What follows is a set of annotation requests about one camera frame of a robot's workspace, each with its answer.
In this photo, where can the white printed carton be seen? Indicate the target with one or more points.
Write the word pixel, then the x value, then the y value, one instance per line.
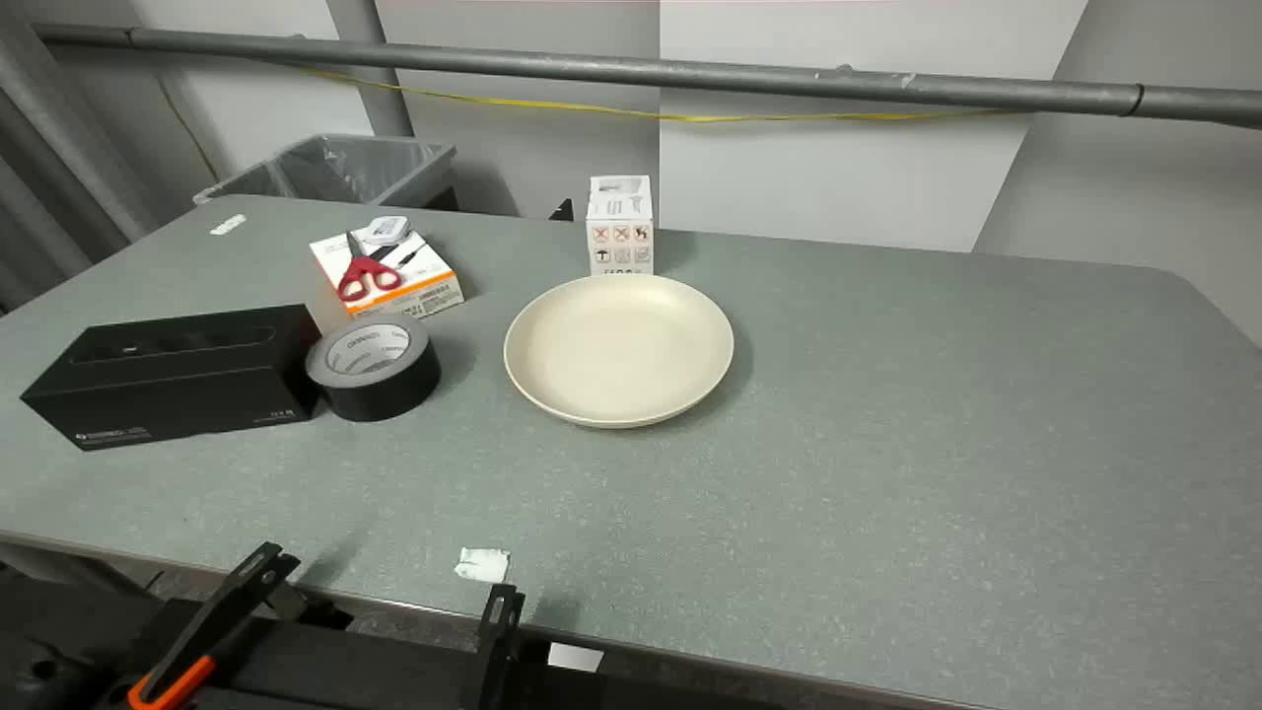
pixel 621 228

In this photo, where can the grey plastic bin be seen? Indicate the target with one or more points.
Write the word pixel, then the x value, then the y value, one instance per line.
pixel 344 166

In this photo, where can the white label sticker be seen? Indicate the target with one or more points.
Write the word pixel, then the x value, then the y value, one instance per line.
pixel 226 221

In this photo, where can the small white label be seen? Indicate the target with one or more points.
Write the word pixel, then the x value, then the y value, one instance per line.
pixel 574 657

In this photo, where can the small white packet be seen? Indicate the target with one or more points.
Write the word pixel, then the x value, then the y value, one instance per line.
pixel 380 229

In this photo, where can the orange and white box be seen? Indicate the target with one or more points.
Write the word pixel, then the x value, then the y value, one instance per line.
pixel 414 281

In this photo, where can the grey horizontal metal pipe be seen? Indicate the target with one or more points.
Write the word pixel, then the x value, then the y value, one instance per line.
pixel 656 70

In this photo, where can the black perforated base board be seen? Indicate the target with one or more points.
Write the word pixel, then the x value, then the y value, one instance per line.
pixel 339 657

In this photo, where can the grey vertical post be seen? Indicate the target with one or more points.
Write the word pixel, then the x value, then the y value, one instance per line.
pixel 374 65

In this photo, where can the cream round plate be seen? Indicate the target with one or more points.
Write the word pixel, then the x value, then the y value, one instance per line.
pixel 616 348

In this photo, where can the black tape roll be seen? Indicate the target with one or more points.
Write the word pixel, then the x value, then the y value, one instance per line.
pixel 374 370

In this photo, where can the white tape piece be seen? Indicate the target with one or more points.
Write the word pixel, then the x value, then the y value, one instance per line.
pixel 482 566

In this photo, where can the long black box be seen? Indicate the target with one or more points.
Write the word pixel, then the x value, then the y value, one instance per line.
pixel 169 378

